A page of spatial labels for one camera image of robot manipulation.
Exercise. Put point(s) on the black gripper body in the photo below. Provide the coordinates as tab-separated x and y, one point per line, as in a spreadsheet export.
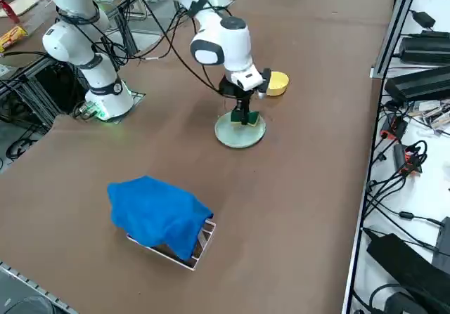
228	88

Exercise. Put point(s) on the green and yellow sponge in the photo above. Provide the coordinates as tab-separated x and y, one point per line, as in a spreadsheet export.
254	118

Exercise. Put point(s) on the pale green round plate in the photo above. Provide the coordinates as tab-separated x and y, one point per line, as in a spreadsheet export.
239	136

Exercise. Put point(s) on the small yellow dish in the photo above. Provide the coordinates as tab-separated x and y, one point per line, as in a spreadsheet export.
279	84

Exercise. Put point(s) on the metal dish rack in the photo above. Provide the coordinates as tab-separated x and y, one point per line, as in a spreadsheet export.
183	263

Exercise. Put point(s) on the blue cloth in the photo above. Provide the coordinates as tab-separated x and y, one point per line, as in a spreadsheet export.
154	212

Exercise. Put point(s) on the red and black device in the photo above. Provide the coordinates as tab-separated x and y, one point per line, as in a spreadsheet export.
395	126

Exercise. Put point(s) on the black and orange adapter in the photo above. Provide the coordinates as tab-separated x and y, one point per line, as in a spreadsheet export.
399	156

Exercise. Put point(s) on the long black power brick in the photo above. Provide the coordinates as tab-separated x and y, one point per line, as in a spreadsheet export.
418	84

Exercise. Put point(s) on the bare circuit board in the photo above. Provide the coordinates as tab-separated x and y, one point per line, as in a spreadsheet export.
436	112

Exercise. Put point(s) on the small black power adapter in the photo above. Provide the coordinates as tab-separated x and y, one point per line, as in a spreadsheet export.
423	19

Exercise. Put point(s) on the large black power supply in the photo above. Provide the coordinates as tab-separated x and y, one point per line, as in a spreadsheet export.
404	265

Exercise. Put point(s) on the yellow and red snack packet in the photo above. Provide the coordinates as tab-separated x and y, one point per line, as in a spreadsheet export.
12	38

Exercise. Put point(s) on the wooden board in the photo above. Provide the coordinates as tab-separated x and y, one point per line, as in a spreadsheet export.
21	5

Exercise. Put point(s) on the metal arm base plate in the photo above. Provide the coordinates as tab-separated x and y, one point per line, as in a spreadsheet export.
139	96

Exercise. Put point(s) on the aluminium frame post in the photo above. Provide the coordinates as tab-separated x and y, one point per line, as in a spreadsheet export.
393	29

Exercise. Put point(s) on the aluminium table frame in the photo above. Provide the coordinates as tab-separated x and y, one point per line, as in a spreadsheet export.
21	78

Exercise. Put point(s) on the grey slotted rail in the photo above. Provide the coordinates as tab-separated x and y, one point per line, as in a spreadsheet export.
35	286

